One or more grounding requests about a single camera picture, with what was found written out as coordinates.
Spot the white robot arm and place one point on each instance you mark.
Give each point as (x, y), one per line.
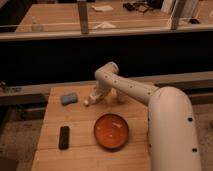
(173, 142)

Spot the orange ceramic bowl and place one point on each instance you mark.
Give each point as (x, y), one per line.
(111, 131)

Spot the translucent plastic cup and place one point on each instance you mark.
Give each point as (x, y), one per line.
(121, 97)

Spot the blue sponge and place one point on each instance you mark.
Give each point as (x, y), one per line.
(69, 98)

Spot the crumpled white paper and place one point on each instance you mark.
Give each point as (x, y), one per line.
(104, 25)

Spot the black rectangular remote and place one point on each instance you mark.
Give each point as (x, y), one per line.
(64, 138)

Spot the white paper on back table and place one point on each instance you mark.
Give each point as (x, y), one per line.
(103, 8)

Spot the small black object back table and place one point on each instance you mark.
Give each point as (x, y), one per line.
(194, 21)

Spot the grey metal post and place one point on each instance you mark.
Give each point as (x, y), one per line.
(176, 14)
(82, 9)

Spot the grey metal post right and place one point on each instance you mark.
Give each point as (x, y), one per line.
(176, 14)

